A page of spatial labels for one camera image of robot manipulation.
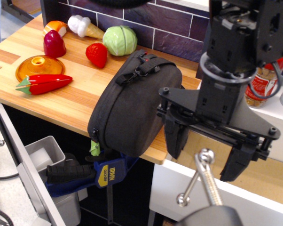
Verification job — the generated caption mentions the toy ice cream cone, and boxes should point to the toy ice cream cone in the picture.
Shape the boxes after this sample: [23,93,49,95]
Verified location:
[68,15,104,39]

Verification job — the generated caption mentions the orange plastic lid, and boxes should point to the orange plastic lid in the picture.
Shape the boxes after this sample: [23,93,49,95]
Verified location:
[16,55,65,82]

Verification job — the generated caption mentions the dark red toy fruit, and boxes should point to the dark red toy fruit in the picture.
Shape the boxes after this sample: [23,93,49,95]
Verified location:
[43,30,66,58]

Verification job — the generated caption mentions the metal screw clamp handle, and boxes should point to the metal screw clamp handle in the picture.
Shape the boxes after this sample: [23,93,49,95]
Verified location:
[176,148,223,207]

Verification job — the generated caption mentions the green toy cabbage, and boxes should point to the green toy cabbage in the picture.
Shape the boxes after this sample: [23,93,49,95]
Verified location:
[102,25,138,56]

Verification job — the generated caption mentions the blue Irwin bar clamp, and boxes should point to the blue Irwin bar clamp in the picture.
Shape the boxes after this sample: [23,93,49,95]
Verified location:
[45,148,140,198]

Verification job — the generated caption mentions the red toy chili pepper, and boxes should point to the red toy chili pepper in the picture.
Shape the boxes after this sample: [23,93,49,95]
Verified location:
[16,74,73,95]

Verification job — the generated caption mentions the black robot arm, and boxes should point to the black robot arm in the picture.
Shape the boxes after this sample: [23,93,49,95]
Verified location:
[157,0,283,182]

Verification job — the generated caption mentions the grey metal bin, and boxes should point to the grey metal bin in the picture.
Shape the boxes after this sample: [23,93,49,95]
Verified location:
[25,136,81,226]

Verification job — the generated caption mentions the red toy strawberry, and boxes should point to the red toy strawberry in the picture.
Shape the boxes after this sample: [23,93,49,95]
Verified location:
[86,42,108,68]

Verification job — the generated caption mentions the green zipper pull tab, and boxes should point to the green zipper pull tab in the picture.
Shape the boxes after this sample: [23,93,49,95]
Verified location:
[90,140,101,156]

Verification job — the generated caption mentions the black cable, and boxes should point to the black cable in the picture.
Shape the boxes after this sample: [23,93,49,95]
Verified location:
[0,173,19,181]

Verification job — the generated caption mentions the red label nut jar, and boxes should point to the red label nut jar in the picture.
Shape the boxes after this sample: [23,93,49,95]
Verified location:
[244,57,283,108]

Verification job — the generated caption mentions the black zipper bag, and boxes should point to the black zipper bag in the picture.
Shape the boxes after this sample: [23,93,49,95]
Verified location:
[87,49,182,157]

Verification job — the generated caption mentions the orange toy sushi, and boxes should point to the orange toy sushi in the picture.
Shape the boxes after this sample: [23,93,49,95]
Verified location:
[43,20,67,37]

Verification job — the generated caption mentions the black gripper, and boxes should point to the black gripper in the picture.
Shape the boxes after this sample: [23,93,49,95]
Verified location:
[157,81,281,182]

